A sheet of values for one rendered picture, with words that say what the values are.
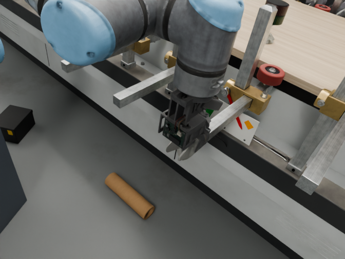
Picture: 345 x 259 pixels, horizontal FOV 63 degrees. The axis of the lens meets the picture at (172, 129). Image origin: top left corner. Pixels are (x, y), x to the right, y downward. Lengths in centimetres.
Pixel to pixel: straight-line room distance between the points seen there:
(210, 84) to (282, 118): 66
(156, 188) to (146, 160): 21
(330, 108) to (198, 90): 40
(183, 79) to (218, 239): 114
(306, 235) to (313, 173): 88
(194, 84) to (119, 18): 16
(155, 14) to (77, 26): 14
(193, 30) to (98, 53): 15
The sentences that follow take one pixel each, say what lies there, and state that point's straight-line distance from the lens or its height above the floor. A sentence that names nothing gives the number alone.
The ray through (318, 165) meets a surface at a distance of 58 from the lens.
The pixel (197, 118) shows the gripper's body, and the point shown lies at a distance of 56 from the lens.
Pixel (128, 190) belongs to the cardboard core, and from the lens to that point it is 151.
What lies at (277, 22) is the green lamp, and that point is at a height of 106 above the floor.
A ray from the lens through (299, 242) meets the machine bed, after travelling 148.
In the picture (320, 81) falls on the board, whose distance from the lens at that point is 100.
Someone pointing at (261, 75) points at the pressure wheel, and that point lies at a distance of 93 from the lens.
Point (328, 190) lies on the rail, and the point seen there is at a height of 70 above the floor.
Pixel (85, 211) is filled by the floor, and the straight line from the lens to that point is 155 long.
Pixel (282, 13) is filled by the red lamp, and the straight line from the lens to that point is 83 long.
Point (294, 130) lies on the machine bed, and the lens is 113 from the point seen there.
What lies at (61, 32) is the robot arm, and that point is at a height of 115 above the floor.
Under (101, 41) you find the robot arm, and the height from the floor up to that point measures 114.
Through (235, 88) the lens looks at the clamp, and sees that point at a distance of 88.
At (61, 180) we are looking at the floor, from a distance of 169.
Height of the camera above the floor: 131
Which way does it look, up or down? 42 degrees down
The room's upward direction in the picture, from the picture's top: 10 degrees clockwise
